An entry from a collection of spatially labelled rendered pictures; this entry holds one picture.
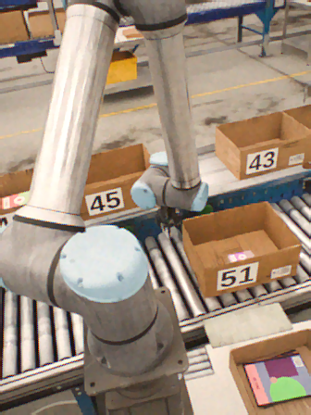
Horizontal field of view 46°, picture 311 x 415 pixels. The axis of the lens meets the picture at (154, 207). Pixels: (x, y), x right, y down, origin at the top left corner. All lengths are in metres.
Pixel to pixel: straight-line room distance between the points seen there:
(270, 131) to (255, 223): 0.65
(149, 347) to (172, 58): 0.62
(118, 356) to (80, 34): 0.65
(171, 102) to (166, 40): 0.14
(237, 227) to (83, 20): 1.15
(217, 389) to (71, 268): 0.79
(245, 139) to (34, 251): 1.58
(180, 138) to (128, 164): 0.99
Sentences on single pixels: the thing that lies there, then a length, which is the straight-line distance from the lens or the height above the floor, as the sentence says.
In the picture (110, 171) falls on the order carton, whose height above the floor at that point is 0.93.
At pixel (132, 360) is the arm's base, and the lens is 0.80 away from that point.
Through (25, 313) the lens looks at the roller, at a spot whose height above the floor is 0.75.
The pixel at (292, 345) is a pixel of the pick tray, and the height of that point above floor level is 0.78.
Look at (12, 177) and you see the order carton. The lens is 1.90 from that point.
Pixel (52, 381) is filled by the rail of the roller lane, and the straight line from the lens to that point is 1.47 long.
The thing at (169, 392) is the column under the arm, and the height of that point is 1.08.
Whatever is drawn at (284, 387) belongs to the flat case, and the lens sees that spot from 1.31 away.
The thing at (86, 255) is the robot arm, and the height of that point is 1.48.
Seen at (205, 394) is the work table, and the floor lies 0.75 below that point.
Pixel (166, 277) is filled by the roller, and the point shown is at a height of 0.75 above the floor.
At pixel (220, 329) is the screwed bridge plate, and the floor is 0.75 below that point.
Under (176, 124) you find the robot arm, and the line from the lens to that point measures 0.95.
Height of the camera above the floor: 1.94
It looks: 38 degrees down
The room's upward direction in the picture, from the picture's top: 7 degrees counter-clockwise
